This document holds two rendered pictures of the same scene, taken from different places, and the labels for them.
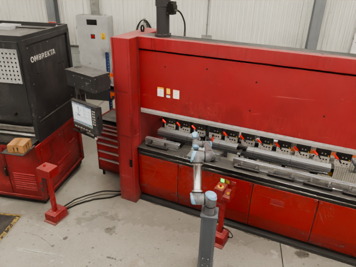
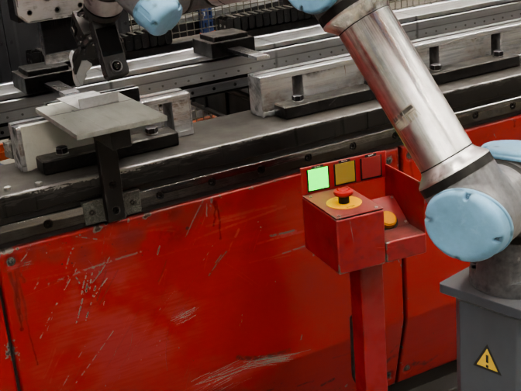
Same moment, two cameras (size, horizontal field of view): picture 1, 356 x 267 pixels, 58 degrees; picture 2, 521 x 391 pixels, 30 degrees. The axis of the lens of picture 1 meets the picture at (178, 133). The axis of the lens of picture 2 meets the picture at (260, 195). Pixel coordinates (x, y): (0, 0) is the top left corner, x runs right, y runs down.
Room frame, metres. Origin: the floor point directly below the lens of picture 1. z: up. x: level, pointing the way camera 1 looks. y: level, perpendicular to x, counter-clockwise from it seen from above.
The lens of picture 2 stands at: (2.02, 1.01, 1.47)
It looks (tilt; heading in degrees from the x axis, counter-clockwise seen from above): 20 degrees down; 309
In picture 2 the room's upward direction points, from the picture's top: 5 degrees counter-clockwise
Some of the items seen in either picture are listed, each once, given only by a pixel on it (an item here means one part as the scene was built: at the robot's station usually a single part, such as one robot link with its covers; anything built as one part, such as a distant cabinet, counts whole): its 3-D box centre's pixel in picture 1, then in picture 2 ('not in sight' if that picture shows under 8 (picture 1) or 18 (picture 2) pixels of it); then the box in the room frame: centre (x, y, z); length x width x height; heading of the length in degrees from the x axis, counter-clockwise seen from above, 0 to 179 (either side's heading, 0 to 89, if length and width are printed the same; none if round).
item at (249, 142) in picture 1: (248, 139); not in sight; (3.34, -0.83, 1.26); 0.15 x 0.09 x 0.17; 66
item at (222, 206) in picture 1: (222, 214); (370, 365); (3.03, -0.55, 0.39); 0.05 x 0.05 x 0.54; 60
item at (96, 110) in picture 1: (88, 116); not in sight; (3.50, 1.07, 1.42); 0.45 x 0.12 x 0.36; 54
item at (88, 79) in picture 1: (90, 105); not in sight; (3.60, 1.06, 1.53); 0.51 x 0.25 x 0.85; 54
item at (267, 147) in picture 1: (266, 142); not in sight; (3.26, -1.01, 1.26); 0.15 x 0.09 x 0.17; 66
